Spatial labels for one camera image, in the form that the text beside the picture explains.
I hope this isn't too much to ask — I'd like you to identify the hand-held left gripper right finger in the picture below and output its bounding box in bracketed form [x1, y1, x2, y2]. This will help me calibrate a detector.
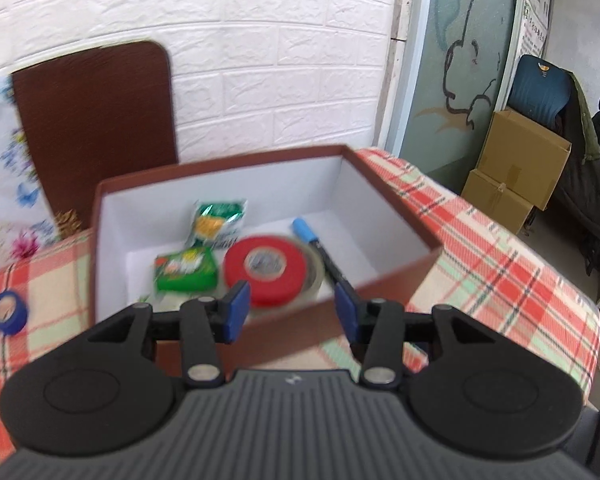
[332, 285, 487, 390]

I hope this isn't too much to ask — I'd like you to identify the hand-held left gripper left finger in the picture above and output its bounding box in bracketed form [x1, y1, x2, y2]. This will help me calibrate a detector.
[87, 280, 253, 389]

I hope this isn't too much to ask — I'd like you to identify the red tape roll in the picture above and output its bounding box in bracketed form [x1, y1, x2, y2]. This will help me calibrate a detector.
[223, 234, 314, 309]

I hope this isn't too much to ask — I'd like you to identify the clear tape roll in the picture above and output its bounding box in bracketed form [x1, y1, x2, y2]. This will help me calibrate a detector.
[300, 247, 326, 302]

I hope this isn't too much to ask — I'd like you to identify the green daisy packet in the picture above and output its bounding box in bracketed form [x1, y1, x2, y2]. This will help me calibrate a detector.
[154, 247, 219, 294]

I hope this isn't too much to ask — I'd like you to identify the blue capped marker pen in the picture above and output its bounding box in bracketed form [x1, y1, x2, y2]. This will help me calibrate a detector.
[291, 217, 351, 292]

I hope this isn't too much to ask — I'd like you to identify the green and yellow packet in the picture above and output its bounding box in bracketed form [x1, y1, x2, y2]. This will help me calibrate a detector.
[184, 199, 249, 251]

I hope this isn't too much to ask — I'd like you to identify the brown box with white inside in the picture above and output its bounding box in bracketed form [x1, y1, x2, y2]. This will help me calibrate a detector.
[90, 144, 444, 377]

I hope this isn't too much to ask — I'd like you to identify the gold ornament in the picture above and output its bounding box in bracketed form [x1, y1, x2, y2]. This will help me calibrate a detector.
[52, 208, 84, 241]

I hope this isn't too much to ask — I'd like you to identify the blue tape roll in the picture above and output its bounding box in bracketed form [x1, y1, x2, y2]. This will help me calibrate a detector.
[0, 290, 29, 336]

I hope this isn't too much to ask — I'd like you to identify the floral plastic sheet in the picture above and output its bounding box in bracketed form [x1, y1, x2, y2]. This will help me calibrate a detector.
[0, 75, 64, 281]

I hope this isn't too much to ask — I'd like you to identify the olive jacket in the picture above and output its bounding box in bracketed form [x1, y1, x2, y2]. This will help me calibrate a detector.
[531, 72, 600, 242]

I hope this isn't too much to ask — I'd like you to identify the glass door with cartoon drawing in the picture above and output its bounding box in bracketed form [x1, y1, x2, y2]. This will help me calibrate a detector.
[380, 0, 524, 196]

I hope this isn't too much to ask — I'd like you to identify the blue chair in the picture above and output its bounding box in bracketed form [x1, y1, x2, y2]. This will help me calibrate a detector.
[507, 54, 574, 134]

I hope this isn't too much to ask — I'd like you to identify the wall poster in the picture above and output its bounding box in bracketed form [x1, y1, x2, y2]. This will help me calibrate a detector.
[522, 0, 556, 57]

